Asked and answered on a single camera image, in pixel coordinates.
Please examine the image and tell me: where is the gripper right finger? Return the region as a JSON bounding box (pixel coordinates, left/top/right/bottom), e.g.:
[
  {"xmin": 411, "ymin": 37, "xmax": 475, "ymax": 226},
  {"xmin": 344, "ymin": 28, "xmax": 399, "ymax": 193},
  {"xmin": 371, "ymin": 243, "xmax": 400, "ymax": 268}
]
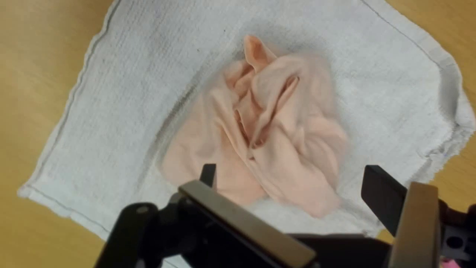
[{"xmin": 360, "ymin": 164, "xmax": 476, "ymax": 268}]

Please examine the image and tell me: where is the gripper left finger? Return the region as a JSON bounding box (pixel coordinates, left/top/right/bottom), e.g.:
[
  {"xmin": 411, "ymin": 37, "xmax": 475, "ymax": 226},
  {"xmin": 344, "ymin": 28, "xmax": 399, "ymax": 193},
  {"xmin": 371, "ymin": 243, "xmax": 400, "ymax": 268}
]
[{"xmin": 94, "ymin": 162, "xmax": 318, "ymax": 268}]

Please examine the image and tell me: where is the peach shirt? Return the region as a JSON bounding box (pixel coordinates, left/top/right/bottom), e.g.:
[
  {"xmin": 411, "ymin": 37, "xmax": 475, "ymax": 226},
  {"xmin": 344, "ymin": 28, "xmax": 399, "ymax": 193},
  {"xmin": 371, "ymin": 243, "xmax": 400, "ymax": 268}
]
[{"xmin": 159, "ymin": 34, "xmax": 351, "ymax": 219}]

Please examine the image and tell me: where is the white terry towel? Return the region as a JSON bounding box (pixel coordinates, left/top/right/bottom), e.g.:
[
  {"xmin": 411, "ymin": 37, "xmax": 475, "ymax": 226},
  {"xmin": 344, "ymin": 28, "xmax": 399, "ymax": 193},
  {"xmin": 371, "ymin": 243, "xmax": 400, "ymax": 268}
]
[{"xmin": 18, "ymin": 0, "xmax": 476, "ymax": 241}]

